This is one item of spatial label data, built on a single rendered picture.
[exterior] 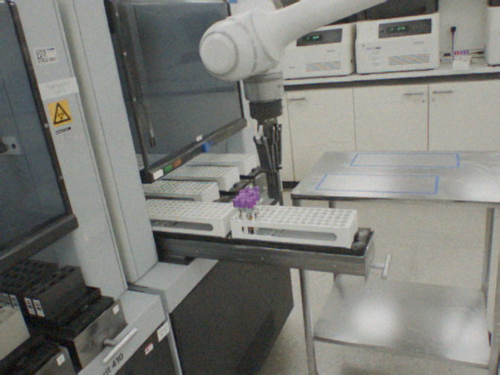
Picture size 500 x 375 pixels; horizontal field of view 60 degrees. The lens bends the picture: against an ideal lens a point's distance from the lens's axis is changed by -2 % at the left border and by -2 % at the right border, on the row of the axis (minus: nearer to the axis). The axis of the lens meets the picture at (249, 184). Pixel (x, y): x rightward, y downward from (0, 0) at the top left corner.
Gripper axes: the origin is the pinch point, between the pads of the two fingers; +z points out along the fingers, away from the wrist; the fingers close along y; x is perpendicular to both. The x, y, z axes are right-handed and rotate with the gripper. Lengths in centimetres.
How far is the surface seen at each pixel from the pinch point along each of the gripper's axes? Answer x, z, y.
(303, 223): -7.7, 8.5, -2.8
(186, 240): 23.5, 14.1, -6.4
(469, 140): -51, 51, 230
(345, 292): -3, 66, 56
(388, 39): 1, -20, 230
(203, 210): 21.2, 8.2, 0.4
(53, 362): 23, 15, -52
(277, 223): -1.9, 8.0, -4.7
